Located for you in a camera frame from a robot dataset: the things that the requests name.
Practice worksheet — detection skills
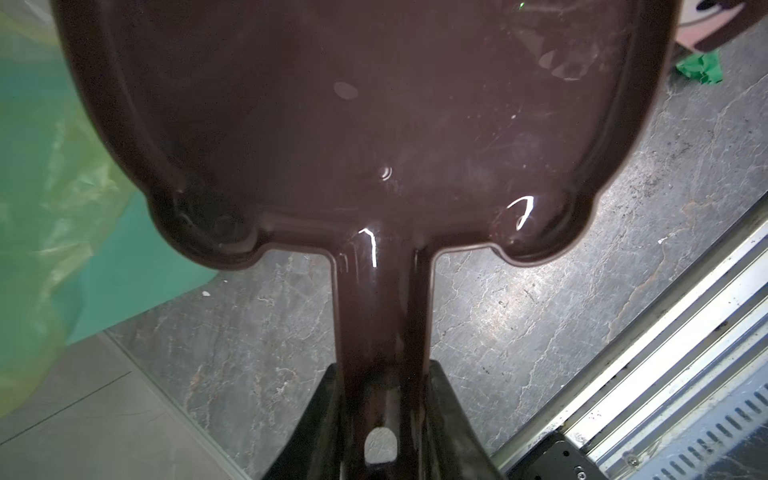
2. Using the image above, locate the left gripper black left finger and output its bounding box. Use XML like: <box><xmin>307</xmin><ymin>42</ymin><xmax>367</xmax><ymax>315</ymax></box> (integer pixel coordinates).
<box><xmin>263</xmin><ymin>364</ymin><xmax>341</xmax><ymax>480</ymax></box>

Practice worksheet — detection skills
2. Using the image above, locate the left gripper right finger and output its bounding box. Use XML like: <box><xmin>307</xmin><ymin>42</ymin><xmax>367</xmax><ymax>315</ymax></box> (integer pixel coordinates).
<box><xmin>424</xmin><ymin>360</ymin><xmax>503</xmax><ymax>479</ymax></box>

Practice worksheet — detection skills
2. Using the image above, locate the dark brown dustpan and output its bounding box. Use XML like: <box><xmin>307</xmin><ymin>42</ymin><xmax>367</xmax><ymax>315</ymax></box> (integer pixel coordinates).
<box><xmin>51</xmin><ymin>1</ymin><xmax>680</xmax><ymax>479</ymax></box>

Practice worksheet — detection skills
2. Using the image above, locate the brown cartoon face brush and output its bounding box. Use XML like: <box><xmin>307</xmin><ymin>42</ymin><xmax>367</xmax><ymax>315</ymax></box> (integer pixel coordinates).
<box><xmin>675</xmin><ymin>0</ymin><xmax>767</xmax><ymax>53</ymax></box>

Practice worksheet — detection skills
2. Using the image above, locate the green plastic trash bin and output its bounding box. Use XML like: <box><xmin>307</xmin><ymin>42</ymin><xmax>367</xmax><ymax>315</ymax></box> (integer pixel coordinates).
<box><xmin>0</xmin><ymin>35</ymin><xmax>218</xmax><ymax>346</ymax></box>

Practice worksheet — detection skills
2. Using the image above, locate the yellow-green bin liner bag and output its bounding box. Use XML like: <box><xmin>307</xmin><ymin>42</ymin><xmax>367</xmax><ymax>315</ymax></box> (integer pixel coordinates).
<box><xmin>1</xmin><ymin>1</ymin><xmax>134</xmax><ymax>414</ymax></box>

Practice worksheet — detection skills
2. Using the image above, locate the dark green paper scrap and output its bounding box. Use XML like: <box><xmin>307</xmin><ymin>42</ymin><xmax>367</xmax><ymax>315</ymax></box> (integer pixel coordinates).
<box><xmin>675</xmin><ymin>50</ymin><xmax>724</xmax><ymax>85</ymax></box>

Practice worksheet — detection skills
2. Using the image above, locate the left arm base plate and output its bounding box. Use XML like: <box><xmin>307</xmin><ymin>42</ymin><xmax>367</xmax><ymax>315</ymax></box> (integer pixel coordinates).
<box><xmin>506</xmin><ymin>432</ymin><xmax>608</xmax><ymax>480</ymax></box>

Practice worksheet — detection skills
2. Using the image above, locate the aluminium rail front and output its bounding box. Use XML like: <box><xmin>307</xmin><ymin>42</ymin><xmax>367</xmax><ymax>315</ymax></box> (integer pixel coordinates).
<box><xmin>492</xmin><ymin>199</ymin><xmax>767</xmax><ymax>479</ymax></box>

